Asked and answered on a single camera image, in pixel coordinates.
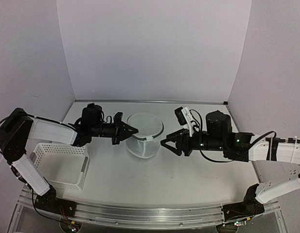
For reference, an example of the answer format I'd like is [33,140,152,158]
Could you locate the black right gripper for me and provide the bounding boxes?
[161,127,226,157]

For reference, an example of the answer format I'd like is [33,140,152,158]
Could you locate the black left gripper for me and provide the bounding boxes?
[90,116,139,145]

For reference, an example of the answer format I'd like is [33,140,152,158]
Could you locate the white mesh laundry bag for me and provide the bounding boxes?
[126,112,164,159]

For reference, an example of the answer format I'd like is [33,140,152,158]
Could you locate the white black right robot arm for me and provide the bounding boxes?
[160,107,300,215]

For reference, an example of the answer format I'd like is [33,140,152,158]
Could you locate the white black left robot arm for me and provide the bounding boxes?
[0,103,139,212]

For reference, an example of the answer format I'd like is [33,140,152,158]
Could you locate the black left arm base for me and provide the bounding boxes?
[33,183,77,217]

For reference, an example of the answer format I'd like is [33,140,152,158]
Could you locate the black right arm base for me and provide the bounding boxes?
[221,184,265,222]

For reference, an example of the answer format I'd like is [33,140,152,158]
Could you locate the white perforated plastic basket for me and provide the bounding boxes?
[33,143,89,191]

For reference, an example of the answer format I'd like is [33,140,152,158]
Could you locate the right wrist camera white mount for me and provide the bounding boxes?
[174,107,200,137]

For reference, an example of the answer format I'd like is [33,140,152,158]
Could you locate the aluminium rear table rail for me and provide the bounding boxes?
[74,99,229,105]

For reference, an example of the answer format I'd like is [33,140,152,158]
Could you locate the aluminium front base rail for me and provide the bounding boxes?
[18,189,280,230]

